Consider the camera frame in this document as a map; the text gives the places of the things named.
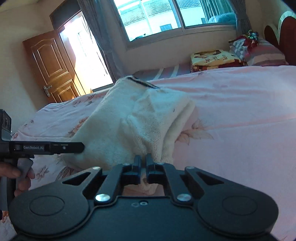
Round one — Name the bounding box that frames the pink floral bed sheet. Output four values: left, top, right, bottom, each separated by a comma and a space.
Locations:
12, 65, 295, 240

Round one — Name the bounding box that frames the sliding glass window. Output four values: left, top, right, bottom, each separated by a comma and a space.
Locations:
112, 0, 236, 42

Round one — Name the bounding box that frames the shiny gift bow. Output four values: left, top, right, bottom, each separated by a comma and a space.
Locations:
244, 30, 259, 42

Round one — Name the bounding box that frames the silver door handle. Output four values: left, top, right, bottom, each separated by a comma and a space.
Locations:
43, 85, 52, 97

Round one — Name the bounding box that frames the grey curtain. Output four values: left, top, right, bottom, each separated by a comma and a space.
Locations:
78, 0, 125, 82
201, 0, 254, 38

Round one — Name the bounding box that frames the striped purple mattress sheet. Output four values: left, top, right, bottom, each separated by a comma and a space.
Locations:
133, 62, 191, 81

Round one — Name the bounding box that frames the person's left hand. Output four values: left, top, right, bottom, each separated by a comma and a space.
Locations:
0, 162, 36, 197

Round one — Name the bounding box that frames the grey right curtain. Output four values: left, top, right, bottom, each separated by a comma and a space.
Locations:
201, 0, 254, 38

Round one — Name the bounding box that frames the red white wooden headboard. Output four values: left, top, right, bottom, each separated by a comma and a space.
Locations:
264, 11, 296, 66

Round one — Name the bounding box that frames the brown wooden door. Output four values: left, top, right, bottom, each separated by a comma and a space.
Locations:
23, 31, 86, 103

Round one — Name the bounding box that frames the yellow red folded blanket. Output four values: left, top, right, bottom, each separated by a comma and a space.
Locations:
191, 49, 244, 73

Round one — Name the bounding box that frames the cream striped knit sweater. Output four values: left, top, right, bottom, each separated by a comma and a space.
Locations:
61, 75, 196, 195

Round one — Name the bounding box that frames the grey left curtain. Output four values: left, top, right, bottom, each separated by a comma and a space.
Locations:
78, 0, 125, 82

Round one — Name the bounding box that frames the striped red grey pillow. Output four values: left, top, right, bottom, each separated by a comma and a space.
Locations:
229, 36, 288, 66

